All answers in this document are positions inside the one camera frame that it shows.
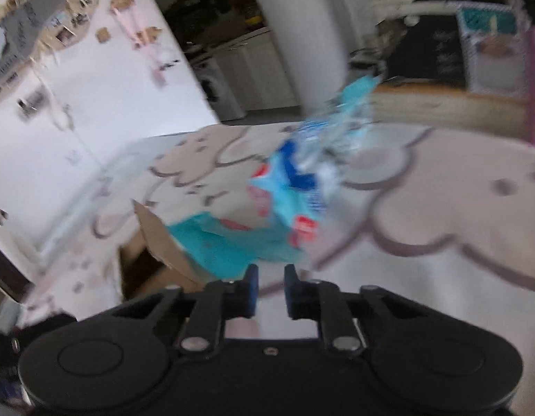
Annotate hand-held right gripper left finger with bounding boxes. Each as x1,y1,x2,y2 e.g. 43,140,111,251
114,263,260,355

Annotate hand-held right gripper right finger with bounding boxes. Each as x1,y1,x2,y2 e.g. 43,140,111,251
284,263,429,357

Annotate teal plastic packet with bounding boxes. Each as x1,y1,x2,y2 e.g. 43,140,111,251
167,211,305,280

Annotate blue white plastic packaging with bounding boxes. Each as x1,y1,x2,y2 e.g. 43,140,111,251
245,75,383,253

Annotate brown cardboard box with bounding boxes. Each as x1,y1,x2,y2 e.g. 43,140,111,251
117,199,208,303

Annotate white washing machine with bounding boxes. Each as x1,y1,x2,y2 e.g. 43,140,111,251
197,58,247,123

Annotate grey kitchen cabinet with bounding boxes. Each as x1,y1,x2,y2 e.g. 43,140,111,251
214,29,299,114

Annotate low wooden cabinet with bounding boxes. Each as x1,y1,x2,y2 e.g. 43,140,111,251
370,81,530,140

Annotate white round column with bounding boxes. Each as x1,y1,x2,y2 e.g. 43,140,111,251
240,0,351,119

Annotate black chalkboard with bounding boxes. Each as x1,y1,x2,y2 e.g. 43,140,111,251
386,14,468,90

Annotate white teal toy kitchen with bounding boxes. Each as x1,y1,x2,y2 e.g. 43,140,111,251
446,1,533,99

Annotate pink wall hanging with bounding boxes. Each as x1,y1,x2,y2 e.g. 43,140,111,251
108,0,182,88

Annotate grey wall board with decorations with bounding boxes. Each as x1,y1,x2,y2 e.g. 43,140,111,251
0,0,100,101

